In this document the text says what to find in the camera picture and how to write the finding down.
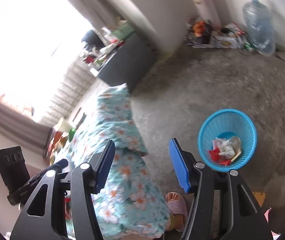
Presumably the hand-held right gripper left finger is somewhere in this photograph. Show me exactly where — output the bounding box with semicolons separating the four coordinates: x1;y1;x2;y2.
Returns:
10;139;116;240

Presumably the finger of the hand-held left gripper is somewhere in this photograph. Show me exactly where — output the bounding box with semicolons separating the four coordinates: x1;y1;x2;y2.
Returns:
49;159;69;173

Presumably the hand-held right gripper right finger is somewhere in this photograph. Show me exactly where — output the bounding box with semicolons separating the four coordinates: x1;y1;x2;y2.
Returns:
169;137;275;240

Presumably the pink snack bag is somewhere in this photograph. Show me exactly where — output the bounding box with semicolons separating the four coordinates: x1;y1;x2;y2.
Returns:
44;130;69;159

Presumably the blue plastic wastebasket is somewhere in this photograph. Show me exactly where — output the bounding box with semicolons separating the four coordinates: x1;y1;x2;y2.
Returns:
198;109;257;173

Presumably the white bottle red cap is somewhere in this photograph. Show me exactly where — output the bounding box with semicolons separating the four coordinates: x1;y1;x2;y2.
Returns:
209;137;235;162

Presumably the person's foot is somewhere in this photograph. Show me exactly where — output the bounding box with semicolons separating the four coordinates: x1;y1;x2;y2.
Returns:
167;192;183;202

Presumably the white paper cup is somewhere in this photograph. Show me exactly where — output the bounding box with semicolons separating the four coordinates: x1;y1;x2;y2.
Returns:
58;117;72;133

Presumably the floral turquoise blanket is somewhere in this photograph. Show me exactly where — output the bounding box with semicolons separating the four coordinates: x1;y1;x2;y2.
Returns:
50;83;170;239

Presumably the pink slipper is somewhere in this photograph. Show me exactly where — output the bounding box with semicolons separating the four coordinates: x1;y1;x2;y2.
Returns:
165;192;188;232

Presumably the beige curtain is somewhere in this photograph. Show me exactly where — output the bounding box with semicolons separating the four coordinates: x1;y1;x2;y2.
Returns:
81;0;158;53
0;90;53;150

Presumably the metal window railing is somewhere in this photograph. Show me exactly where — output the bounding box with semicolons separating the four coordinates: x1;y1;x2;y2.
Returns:
40;62;95;128

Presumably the wooden board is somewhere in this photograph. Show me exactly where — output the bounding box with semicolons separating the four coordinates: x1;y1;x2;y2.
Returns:
251;191;267;207

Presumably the pink blanket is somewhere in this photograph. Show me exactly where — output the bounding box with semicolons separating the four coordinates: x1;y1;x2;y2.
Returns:
264;207;280;240

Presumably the grey cabinet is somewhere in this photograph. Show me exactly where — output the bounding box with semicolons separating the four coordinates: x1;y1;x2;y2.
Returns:
90;34;153;93

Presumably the white plastic bag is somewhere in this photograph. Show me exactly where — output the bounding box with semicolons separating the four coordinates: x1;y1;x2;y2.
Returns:
101;26;113;40

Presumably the green plastic basket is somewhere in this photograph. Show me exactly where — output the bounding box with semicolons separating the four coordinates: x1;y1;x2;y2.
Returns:
113;21;137;39

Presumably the black orange snack bag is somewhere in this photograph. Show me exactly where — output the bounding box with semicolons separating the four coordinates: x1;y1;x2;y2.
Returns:
191;19;214;44

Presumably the large clear water jug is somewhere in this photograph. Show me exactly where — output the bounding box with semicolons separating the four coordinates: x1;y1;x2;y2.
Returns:
242;0;276;57

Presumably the black charger cable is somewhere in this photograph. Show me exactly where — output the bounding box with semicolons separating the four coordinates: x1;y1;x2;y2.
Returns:
216;25;254;53

